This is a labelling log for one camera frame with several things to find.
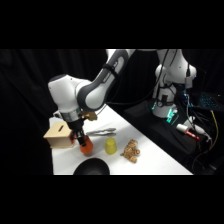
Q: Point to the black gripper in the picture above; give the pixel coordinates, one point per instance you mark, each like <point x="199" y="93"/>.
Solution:
<point x="76" y="126"/>

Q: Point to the orange plastic cup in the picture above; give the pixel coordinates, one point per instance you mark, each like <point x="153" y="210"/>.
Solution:
<point x="86" y="148"/>

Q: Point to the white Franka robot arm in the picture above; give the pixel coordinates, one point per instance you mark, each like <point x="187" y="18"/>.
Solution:
<point x="100" y="86"/>

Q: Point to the yellow plastic cup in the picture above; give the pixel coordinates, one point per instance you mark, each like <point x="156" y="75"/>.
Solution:
<point x="111" y="146"/>

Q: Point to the wooden box with slot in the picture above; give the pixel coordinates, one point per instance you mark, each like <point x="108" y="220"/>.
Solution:
<point x="57" y="135"/>

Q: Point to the silver metal tongs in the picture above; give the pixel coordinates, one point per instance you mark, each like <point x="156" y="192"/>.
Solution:
<point x="101" y="131"/>

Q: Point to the yellow wrist connector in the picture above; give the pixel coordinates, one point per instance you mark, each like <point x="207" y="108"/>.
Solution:
<point x="89" y="115"/>

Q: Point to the black bowl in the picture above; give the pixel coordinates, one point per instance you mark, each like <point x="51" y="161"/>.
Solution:
<point x="92" y="167"/>

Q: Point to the plush tiger toy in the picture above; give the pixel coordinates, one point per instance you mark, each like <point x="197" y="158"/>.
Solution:
<point x="131" y="151"/>

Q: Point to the black robot stand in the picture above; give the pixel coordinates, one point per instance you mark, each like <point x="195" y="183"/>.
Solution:
<point x="150" y="125"/>

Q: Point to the black curtain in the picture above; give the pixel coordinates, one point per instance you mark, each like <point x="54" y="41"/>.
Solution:
<point x="23" y="80"/>

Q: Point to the green lit control module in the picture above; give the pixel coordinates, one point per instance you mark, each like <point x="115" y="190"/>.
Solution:
<point x="172" y="115"/>

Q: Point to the white cylinder with red tip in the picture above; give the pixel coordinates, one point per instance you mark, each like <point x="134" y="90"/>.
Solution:
<point x="186" y="130"/>

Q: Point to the small white adapter box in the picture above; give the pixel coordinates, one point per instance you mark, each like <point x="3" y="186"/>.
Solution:
<point x="188" y="81"/>

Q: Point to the black laptop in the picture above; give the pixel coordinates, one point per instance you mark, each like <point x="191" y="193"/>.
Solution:
<point x="209" y="101"/>

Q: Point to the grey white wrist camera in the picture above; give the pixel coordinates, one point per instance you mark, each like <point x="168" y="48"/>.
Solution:
<point x="56" y="115"/>

